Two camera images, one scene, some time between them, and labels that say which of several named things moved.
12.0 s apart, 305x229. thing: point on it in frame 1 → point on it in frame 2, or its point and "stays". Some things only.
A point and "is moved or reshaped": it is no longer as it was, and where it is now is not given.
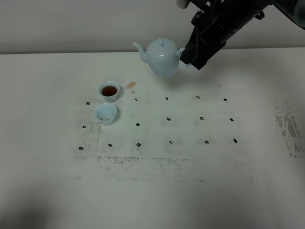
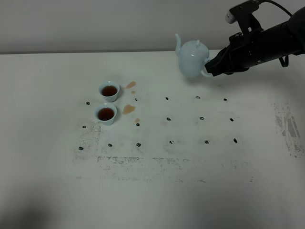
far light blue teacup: (110, 90) stays
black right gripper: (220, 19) → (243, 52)
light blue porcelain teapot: (162, 57) is moved or reshaped
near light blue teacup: (106, 113) stays
